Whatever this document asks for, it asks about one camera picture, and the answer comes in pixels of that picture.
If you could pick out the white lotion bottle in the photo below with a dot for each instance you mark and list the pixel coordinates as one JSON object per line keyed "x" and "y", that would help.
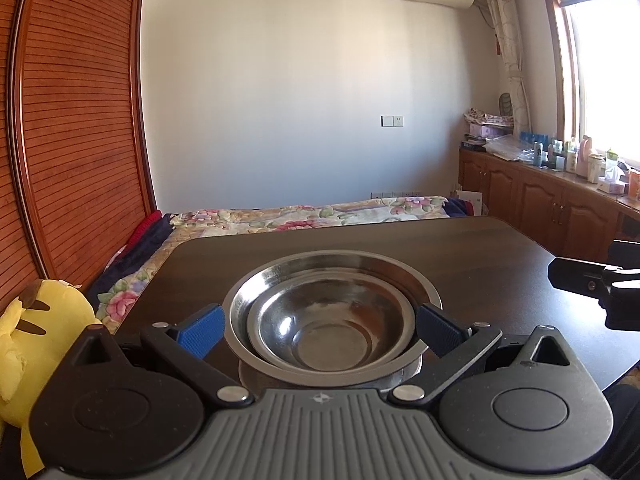
{"x": 572, "y": 147}

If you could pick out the window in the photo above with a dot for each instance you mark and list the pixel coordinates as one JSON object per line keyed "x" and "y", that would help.
{"x": 604, "y": 49}

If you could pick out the white paper bag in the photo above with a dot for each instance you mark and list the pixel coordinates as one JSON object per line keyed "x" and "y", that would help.
{"x": 474, "y": 200}

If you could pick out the pink floral folded cloth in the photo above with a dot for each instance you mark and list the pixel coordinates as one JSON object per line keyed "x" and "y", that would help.
{"x": 477, "y": 117}

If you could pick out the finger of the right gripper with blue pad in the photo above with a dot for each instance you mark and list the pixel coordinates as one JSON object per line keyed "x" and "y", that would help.
{"x": 624, "y": 251}
{"x": 615, "y": 288}

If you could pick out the medium stainless steel bowl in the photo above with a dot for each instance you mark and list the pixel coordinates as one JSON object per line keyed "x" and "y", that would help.
{"x": 330, "y": 321}

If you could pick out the dark blue red blanket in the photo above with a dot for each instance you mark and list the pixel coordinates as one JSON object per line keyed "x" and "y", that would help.
{"x": 144, "y": 242}

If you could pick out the white jar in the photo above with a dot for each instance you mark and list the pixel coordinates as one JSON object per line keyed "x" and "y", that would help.
{"x": 596, "y": 168}

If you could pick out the pink bottle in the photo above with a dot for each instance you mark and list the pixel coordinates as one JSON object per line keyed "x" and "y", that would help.
{"x": 582, "y": 157}

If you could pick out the white wall switch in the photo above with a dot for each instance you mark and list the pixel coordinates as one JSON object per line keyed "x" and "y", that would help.
{"x": 389, "y": 121}

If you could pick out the large stainless steel bowl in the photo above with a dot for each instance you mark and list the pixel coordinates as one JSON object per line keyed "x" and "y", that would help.
{"x": 415, "y": 286}

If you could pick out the yellow plush toy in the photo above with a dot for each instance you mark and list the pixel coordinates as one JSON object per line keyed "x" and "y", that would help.
{"x": 38, "y": 327}

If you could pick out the clear plastic bag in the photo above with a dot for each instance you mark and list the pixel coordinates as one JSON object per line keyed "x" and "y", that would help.
{"x": 511, "y": 149}

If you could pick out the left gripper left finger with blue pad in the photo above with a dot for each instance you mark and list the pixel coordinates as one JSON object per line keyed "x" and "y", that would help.
{"x": 180, "y": 349}

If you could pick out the floral bed quilt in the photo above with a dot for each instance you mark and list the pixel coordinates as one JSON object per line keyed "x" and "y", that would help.
{"x": 116, "y": 304}

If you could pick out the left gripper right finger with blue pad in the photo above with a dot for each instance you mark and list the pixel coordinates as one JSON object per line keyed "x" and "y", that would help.
{"x": 459, "y": 350}

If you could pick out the patterned window curtain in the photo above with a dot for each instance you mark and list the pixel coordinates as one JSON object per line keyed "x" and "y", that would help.
{"x": 504, "y": 16}

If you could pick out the tissue box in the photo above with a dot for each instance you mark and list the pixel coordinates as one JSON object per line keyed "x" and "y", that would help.
{"x": 611, "y": 187}

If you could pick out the wooden cabinet row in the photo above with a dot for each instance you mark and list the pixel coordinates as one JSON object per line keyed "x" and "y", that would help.
{"x": 561, "y": 212}

